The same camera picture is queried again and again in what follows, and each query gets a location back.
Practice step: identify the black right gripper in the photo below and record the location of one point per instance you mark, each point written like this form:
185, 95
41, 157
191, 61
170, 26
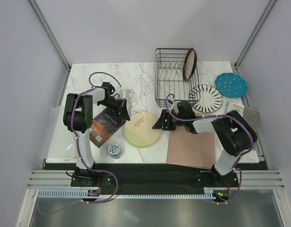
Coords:
160, 124

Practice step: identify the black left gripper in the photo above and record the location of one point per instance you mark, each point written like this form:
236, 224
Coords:
124, 111

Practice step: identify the cream plate with branch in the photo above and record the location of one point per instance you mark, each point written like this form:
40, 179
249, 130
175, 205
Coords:
138, 131

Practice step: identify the black wire dish rack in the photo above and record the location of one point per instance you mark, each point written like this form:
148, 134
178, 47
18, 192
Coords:
168, 78

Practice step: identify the blue striped white plate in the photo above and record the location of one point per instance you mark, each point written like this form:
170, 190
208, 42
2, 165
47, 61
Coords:
205, 98

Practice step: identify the teal polka dot plate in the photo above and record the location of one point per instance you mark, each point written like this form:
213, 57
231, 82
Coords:
231, 85

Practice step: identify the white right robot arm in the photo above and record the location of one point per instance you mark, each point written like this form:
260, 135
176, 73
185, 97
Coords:
237, 137

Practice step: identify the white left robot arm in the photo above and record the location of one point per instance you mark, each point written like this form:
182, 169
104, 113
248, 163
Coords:
78, 117

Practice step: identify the dark sunset book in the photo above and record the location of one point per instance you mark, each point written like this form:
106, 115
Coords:
104, 125

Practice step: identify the blue patterned small cup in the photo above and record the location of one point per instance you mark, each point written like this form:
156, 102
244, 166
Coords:
115, 150

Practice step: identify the pink folder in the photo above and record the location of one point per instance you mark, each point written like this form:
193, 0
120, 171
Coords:
193, 150

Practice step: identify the clear plastic bag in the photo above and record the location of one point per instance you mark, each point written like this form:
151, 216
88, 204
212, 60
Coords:
60, 146

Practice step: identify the white paper leaflet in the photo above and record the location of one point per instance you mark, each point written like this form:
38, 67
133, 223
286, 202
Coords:
234, 106

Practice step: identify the grey setup guide booklet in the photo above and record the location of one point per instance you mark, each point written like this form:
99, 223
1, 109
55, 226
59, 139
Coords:
251, 116

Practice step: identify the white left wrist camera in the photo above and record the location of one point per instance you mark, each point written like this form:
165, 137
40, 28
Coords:
125, 93

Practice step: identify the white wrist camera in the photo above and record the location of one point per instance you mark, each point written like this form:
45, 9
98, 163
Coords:
125, 93
174, 107

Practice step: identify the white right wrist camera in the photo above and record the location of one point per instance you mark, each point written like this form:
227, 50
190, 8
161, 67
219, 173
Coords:
174, 107

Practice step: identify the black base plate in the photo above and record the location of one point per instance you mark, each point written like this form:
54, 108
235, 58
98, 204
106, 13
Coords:
151, 178

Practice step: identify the white cable duct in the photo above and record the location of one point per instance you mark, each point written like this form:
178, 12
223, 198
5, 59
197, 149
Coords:
100, 194

